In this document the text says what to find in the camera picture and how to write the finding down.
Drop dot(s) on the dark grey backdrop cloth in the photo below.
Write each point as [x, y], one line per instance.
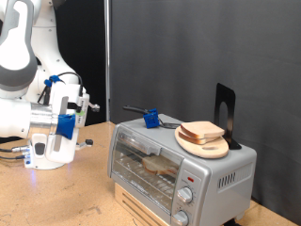
[188, 47]

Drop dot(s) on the vertical metal pole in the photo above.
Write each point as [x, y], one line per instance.
[107, 62]

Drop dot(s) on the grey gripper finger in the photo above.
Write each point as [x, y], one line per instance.
[94, 107]
[85, 143]

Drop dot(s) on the silver toaster oven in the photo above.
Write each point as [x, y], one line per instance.
[225, 163]

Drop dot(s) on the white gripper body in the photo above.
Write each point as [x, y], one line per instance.
[67, 150]

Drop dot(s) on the black spatula with blue block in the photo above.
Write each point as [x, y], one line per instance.
[152, 119]

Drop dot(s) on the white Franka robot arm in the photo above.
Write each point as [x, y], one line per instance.
[15, 62]

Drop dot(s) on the white bread slice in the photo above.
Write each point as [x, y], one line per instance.
[188, 139]
[202, 129]
[156, 165]

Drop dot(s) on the silver oven knob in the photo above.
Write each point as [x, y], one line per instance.
[185, 194]
[181, 218]

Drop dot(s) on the black backdrop cloth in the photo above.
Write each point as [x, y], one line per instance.
[91, 47]

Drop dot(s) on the round wooden cutting board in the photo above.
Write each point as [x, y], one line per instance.
[203, 150]

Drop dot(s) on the black metal bookend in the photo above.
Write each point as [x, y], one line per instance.
[230, 100]

